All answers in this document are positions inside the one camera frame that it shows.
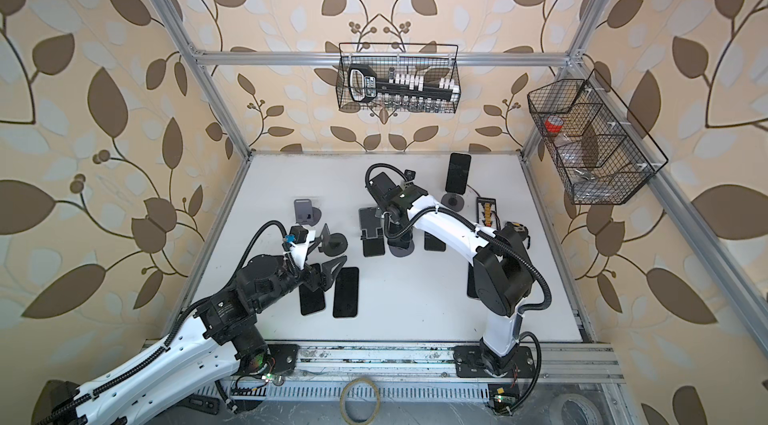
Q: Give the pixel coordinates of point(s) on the black yellow tape measure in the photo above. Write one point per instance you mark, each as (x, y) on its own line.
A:
(518, 229)

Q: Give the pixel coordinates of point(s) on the grey tape roll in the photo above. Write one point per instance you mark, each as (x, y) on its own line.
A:
(574, 409)

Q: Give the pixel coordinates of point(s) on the red cap bottle in basket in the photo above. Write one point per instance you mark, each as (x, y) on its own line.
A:
(553, 125)

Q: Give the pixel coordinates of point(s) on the grey round phone stand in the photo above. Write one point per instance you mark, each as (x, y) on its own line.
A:
(306, 214)

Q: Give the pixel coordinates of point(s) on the rear tall black phone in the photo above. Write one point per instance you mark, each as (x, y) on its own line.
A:
(458, 173)

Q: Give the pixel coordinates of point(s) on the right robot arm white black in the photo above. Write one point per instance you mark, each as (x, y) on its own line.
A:
(506, 281)

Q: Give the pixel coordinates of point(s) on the black phone with label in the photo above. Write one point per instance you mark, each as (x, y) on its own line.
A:
(346, 293)

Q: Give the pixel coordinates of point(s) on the round stand of rear phone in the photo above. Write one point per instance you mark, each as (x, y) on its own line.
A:
(454, 201)

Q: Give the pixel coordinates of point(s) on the black centre phone stand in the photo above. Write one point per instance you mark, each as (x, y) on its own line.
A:
(372, 236)

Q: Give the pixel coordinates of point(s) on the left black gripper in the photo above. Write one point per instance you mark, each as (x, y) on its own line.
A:
(324, 280)

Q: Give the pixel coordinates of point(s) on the wire basket on wall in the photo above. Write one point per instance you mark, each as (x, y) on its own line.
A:
(411, 77)
(605, 152)

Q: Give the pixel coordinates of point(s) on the purple edged black phone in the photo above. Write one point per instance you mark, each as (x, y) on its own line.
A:
(471, 284)

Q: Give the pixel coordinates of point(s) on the round stand of phone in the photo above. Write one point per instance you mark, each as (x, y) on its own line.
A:
(332, 244)
(402, 246)
(454, 201)

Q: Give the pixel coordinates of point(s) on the wire basket on back wall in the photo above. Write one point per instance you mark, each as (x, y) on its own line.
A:
(411, 77)

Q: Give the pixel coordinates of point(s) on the wire basket on right wall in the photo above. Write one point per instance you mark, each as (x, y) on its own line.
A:
(605, 152)

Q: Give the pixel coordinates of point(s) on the black charger board yellow plugs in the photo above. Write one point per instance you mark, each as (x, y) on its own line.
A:
(486, 211)

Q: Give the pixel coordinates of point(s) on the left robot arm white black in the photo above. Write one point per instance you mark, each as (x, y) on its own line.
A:
(213, 339)

